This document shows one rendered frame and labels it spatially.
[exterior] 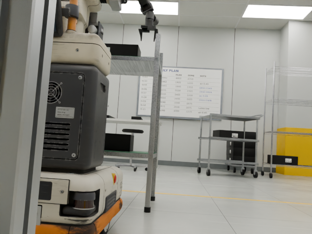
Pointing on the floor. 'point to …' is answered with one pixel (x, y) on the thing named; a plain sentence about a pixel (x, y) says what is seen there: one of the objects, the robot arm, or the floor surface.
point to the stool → (132, 157)
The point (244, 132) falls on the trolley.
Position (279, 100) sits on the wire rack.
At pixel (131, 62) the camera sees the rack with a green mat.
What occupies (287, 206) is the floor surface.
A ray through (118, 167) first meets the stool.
